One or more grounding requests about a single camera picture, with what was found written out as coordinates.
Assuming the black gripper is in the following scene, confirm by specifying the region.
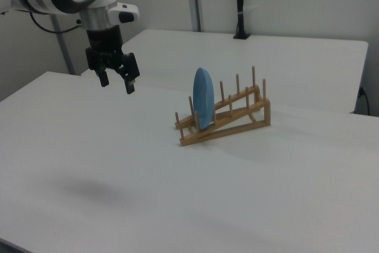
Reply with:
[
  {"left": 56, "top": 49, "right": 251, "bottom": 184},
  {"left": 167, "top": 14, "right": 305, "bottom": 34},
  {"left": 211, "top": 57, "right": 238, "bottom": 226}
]
[{"left": 85, "top": 26, "right": 140, "bottom": 95}]

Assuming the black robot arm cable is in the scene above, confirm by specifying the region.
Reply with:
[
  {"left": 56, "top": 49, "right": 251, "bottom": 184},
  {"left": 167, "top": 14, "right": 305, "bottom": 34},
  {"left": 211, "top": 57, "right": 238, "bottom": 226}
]
[{"left": 28, "top": 12, "right": 87, "bottom": 34}]

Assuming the wooden plate rack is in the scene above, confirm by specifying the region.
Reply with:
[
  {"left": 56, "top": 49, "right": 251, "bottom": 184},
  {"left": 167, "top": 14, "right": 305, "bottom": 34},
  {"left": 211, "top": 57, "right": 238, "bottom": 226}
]
[{"left": 174, "top": 65, "right": 272, "bottom": 148}]

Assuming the black power cable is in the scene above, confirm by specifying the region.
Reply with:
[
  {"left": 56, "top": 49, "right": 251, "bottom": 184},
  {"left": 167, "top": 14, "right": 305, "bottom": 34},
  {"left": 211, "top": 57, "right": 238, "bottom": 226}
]
[{"left": 359, "top": 86, "right": 371, "bottom": 116}]

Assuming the blue plate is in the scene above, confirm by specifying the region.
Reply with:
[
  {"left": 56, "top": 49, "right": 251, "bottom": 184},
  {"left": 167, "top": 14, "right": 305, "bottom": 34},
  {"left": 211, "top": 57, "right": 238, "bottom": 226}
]
[{"left": 192, "top": 67, "right": 216, "bottom": 131}]

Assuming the grey partition post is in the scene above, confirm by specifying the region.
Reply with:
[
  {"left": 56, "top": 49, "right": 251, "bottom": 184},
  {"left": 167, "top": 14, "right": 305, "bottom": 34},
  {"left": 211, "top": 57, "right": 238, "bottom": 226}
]
[{"left": 185, "top": 0, "right": 205, "bottom": 33}]

